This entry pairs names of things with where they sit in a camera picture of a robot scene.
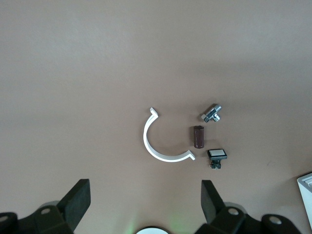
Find white drawer cabinet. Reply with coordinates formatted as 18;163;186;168
296;172;312;220

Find chrome metal fitting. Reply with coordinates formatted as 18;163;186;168
201;103;223;123

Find brown table mat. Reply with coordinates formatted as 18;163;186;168
0;0;312;234

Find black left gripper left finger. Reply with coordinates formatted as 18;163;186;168
0;179;91;234

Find white semicircular pipe clamp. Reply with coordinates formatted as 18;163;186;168
142;107;196;162

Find black square white-faced button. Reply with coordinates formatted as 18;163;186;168
207;149;228;170

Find dark brown cylinder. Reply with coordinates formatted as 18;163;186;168
190;124;205;149

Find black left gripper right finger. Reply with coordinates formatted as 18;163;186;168
195;180;300;234

